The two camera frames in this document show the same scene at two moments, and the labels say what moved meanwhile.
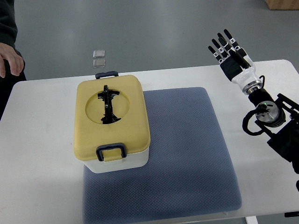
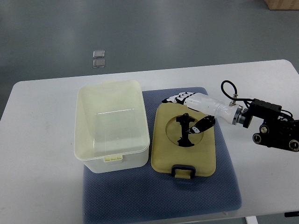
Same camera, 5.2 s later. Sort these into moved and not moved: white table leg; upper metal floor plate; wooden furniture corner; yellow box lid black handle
Moved: yellow box lid black handle
Not moved: white table leg; wooden furniture corner; upper metal floor plate
